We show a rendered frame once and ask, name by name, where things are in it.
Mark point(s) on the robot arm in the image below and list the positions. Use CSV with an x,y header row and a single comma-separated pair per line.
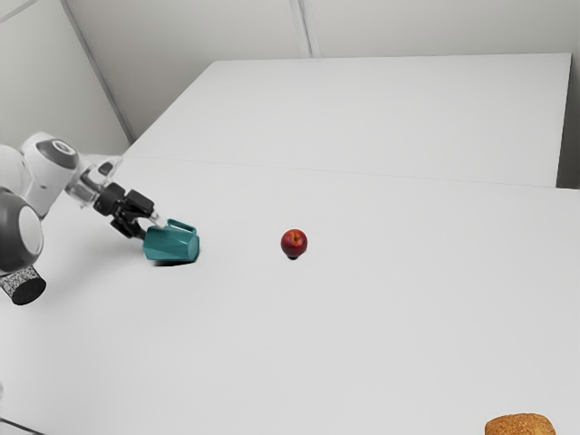
x,y
41,176

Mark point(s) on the brown bread roll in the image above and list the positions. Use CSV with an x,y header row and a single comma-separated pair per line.
x,y
520,425

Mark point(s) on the teal faceted mug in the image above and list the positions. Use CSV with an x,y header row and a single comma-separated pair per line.
x,y
172,244

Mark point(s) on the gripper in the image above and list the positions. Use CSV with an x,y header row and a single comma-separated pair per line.
x,y
111,200

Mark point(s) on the red apple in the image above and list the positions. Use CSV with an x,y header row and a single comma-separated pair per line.
x,y
294,243

